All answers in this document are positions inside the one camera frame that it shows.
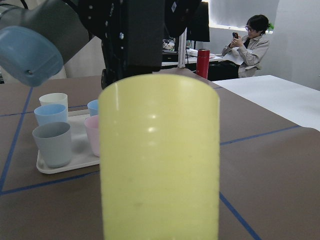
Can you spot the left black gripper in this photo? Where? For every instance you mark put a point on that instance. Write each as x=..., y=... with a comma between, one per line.
x=132, y=32

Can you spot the light blue cup front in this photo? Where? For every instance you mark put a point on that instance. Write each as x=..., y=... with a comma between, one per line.
x=93, y=107

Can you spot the light blue cup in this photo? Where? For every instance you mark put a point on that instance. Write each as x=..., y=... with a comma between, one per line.
x=51, y=113
x=93, y=107

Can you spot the yellow plastic cup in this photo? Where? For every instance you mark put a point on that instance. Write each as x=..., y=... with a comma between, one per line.
x=159, y=158

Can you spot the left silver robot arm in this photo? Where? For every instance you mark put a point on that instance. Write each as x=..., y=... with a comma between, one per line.
x=36, y=43

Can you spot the cream plastic cup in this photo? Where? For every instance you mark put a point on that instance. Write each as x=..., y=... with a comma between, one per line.
x=54, y=98

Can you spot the pink plastic cup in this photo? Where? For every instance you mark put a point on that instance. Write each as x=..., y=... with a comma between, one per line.
x=92, y=130

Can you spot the light blue cup rear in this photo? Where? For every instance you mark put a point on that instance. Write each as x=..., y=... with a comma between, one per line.
x=51, y=113

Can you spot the grey plastic cup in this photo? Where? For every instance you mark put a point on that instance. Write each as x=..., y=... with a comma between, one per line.
x=54, y=142

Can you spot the red water bottle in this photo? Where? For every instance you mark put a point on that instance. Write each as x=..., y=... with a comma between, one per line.
x=202, y=65

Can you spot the person in beige jacket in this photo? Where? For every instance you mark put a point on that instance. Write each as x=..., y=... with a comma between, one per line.
x=245, y=53

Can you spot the white serving tray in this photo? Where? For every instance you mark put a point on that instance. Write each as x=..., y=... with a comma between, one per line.
x=82, y=155

